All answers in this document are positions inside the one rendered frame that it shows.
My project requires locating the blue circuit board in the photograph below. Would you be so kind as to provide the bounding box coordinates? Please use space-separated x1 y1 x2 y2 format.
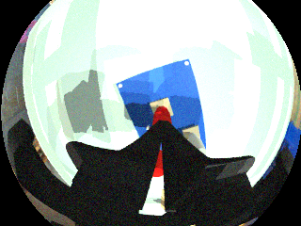
117 59 207 154

